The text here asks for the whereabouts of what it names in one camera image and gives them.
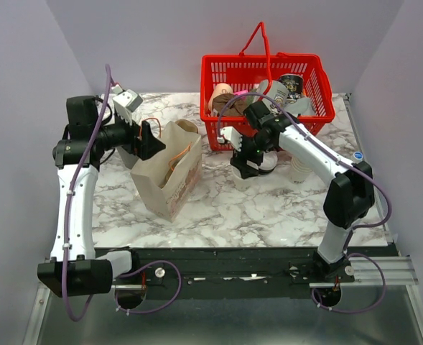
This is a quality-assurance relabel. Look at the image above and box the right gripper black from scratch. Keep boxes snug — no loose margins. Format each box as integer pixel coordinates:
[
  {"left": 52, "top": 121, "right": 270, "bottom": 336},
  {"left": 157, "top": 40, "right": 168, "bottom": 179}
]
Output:
[{"left": 229, "top": 131, "right": 272, "bottom": 179}]

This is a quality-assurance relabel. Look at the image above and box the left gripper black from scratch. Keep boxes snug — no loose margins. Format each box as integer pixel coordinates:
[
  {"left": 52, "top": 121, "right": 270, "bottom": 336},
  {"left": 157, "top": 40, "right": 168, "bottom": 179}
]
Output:
[{"left": 93, "top": 107, "right": 166, "bottom": 160}]

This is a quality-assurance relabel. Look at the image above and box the single white paper cup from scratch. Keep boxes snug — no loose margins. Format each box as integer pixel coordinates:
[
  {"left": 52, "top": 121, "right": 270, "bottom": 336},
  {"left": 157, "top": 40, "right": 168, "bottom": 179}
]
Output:
[{"left": 231, "top": 167, "right": 255, "bottom": 191}]

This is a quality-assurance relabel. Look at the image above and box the stack of white lids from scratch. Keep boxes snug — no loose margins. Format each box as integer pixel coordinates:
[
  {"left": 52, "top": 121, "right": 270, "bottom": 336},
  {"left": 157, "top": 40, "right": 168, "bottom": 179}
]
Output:
[{"left": 259, "top": 151, "right": 278, "bottom": 175}]

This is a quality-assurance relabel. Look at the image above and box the white paper takeout bag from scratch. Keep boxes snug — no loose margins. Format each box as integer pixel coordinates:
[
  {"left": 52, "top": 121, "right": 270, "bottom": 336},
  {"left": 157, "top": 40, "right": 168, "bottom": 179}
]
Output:
[{"left": 131, "top": 121, "right": 202, "bottom": 222}]

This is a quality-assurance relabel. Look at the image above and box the stack of white paper cups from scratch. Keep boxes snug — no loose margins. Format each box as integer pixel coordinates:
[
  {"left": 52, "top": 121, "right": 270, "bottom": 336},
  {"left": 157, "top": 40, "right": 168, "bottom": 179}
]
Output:
[{"left": 288, "top": 156, "right": 312, "bottom": 184}]

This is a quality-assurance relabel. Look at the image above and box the brown cardboard cup carrier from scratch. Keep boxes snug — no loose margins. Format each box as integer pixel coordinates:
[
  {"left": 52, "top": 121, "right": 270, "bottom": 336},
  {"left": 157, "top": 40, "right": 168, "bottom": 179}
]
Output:
[{"left": 175, "top": 119, "right": 198, "bottom": 134}]

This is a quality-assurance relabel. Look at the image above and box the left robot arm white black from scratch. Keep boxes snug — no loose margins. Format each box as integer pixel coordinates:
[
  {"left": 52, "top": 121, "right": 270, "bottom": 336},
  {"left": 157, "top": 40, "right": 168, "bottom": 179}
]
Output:
[{"left": 37, "top": 90, "right": 166, "bottom": 297}]

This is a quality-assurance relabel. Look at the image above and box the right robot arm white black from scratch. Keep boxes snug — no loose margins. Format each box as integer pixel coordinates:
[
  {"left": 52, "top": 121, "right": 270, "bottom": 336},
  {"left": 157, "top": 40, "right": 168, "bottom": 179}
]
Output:
[{"left": 218, "top": 101, "right": 375, "bottom": 282}]

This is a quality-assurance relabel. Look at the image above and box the grey felt straw holder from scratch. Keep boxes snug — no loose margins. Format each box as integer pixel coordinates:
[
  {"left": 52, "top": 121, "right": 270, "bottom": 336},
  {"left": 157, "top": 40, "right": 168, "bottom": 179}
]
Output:
[{"left": 117, "top": 147, "right": 139, "bottom": 170}]

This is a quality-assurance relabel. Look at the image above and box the brown fabric scrunchie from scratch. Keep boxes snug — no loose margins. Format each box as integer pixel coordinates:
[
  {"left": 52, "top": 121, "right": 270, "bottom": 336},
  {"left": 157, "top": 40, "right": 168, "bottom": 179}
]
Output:
[{"left": 211, "top": 93, "right": 247, "bottom": 117}]

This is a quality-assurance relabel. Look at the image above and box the pink item in basket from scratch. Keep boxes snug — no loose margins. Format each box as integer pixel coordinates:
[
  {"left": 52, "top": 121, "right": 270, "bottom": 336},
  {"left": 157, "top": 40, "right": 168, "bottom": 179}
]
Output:
[{"left": 233, "top": 90, "right": 248, "bottom": 98}]

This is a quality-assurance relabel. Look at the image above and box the grey printed cup in basket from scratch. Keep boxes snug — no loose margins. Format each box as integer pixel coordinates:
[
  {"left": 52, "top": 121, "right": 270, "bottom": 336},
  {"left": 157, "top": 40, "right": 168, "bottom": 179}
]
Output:
[{"left": 253, "top": 79, "right": 288, "bottom": 114}]

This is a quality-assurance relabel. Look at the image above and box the grey pouch in basket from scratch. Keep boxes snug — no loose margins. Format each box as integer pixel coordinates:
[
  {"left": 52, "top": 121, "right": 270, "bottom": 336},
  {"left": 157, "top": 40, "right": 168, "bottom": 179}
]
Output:
[{"left": 284, "top": 97, "right": 315, "bottom": 117}]

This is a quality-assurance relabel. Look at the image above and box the beige cup in basket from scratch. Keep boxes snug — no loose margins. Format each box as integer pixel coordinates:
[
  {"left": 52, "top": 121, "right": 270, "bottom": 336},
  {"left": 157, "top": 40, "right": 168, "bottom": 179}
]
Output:
[{"left": 208, "top": 83, "right": 233, "bottom": 112}]

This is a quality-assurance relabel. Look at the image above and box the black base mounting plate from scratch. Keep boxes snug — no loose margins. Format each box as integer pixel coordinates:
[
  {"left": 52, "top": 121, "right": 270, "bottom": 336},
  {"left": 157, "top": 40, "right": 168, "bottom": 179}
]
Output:
[{"left": 92, "top": 246, "right": 355, "bottom": 300}]

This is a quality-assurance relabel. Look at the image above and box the red plastic shopping basket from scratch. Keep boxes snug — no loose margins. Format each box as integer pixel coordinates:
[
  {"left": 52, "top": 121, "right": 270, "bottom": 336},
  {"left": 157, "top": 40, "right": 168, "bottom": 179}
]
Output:
[{"left": 198, "top": 21, "right": 337, "bottom": 151}]

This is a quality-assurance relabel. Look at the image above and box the black printed cup in basket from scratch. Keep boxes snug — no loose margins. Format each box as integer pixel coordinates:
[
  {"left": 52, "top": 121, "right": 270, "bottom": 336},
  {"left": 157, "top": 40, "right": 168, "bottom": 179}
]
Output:
[{"left": 277, "top": 73, "right": 304, "bottom": 103}]

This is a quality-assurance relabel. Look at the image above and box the clear plastic water bottle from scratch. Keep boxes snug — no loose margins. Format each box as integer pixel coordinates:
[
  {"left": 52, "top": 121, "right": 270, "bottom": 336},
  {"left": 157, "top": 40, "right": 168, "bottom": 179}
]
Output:
[{"left": 350, "top": 151, "right": 363, "bottom": 165}]

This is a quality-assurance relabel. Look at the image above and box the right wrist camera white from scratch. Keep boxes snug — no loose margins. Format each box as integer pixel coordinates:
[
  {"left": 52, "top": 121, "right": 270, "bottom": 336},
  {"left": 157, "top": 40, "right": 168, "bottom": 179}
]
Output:
[{"left": 217, "top": 126, "right": 243, "bottom": 152}]

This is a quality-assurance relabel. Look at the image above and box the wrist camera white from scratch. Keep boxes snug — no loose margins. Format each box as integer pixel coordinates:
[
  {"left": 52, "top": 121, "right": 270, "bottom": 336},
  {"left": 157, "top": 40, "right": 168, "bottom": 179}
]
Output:
[
  {"left": 217, "top": 126, "right": 243, "bottom": 152},
  {"left": 111, "top": 83, "right": 143, "bottom": 125}
]

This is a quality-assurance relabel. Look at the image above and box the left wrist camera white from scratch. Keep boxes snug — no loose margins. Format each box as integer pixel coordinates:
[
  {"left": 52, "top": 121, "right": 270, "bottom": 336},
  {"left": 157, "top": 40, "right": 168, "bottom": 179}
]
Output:
[{"left": 111, "top": 83, "right": 143, "bottom": 125}]

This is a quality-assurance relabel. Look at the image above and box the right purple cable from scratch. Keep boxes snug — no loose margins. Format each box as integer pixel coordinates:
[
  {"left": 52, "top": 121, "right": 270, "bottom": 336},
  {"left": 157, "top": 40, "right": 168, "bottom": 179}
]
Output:
[{"left": 216, "top": 93, "right": 393, "bottom": 314}]

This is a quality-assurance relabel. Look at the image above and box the purple cable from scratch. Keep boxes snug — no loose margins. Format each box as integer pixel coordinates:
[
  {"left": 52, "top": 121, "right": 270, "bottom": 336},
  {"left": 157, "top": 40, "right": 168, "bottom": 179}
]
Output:
[
  {"left": 216, "top": 93, "right": 393, "bottom": 314},
  {"left": 60, "top": 63, "right": 182, "bottom": 321}
]

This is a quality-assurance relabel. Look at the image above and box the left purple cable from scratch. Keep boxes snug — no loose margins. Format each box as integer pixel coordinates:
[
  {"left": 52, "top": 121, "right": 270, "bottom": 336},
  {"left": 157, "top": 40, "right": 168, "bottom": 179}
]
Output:
[{"left": 60, "top": 63, "right": 182, "bottom": 321}]

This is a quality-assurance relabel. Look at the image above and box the aluminium rail frame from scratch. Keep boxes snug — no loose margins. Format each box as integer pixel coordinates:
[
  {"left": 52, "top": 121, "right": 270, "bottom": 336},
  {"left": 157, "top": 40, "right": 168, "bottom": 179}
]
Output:
[{"left": 24, "top": 256, "right": 423, "bottom": 344}]

